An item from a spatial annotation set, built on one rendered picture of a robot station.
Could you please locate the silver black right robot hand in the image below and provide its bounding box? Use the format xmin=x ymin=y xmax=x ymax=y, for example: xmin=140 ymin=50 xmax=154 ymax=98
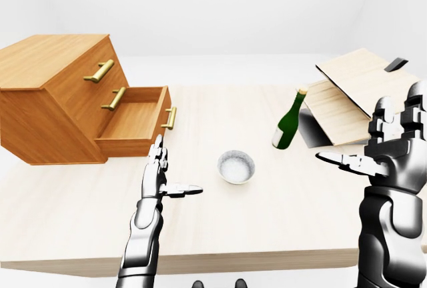
xmin=314 ymin=80 xmax=427 ymax=196

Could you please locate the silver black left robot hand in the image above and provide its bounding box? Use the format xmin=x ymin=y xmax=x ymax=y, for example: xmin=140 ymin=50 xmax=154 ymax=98
xmin=139 ymin=133 xmax=204 ymax=204

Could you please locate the open wooden drawer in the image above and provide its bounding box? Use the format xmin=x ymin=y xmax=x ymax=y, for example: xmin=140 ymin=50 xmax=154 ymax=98
xmin=94 ymin=85 xmax=173 ymax=164

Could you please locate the wooden cabinet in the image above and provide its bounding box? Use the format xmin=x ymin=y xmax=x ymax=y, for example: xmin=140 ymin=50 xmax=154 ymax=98
xmin=0 ymin=33 xmax=131 ymax=166

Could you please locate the pale wooden box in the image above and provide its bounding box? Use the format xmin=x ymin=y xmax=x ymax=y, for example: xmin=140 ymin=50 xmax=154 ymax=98
xmin=299 ymin=79 xmax=373 ymax=150

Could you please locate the white speckled bowl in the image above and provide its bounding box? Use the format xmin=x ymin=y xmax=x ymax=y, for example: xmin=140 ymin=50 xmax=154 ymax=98
xmin=216 ymin=149 xmax=258 ymax=186

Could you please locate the pale wooden box lid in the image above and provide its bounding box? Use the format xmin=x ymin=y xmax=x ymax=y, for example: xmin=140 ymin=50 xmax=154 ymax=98
xmin=314 ymin=47 xmax=424 ymax=123

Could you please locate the green glass bottle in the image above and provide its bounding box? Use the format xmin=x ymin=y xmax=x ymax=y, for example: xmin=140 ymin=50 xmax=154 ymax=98
xmin=270 ymin=87 xmax=310 ymax=151

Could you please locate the brass handle of open drawer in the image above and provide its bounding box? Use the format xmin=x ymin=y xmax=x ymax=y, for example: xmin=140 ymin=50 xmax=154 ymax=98
xmin=160 ymin=106 xmax=178 ymax=131

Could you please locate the short brass handle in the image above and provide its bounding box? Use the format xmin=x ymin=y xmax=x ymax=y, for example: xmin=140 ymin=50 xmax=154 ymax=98
xmin=100 ymin=87 xmax=127 ymax=111

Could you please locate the wooden drawer with short handle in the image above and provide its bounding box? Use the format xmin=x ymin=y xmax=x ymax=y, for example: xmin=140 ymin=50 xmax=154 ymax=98
xmin=65 ymin=80 xmax=133 ymax=141

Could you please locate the wooden drawer with long handle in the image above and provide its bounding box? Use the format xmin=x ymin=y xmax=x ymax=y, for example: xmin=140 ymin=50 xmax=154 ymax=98
xmin=43 ymin=37 xmax=127 ymax=126

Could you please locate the long brass handle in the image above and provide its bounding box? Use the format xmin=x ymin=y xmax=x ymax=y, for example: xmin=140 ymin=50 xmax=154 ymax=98
xmin=83 ymin=59 xmax=115 ymax=83

